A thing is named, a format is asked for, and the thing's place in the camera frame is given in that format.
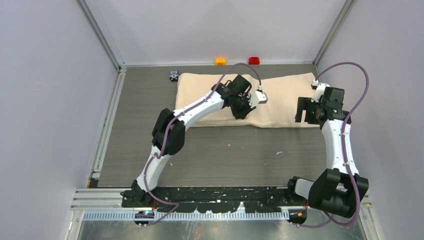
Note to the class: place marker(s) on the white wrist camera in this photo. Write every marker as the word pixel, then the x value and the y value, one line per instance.
pixel 319 89
pixel 257 97

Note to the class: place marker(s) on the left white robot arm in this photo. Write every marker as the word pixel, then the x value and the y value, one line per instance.
pixel 169 132

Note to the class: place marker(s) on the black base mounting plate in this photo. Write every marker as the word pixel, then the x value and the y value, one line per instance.
pixel 255 199

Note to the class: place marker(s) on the yellow button block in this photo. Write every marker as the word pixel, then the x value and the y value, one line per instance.
pixel 220 61

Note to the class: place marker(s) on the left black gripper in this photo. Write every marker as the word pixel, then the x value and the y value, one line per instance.
pixel 243 115

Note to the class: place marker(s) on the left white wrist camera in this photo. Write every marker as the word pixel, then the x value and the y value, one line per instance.
pixel 257 97

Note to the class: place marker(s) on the beige cloth wrap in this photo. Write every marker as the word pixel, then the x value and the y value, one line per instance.
pixel 279 111

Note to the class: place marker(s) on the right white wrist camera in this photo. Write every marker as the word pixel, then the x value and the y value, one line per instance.
pixel 319 89

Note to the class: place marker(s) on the red button block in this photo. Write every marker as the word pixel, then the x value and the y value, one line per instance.
pixel 254 60

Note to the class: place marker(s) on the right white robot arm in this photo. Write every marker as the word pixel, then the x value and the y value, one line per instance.
pixel 340 188

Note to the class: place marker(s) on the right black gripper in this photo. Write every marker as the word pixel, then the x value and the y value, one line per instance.
pixel 305 103

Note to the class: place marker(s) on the small blue owl toy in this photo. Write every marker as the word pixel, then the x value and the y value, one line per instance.
pixel 174 75

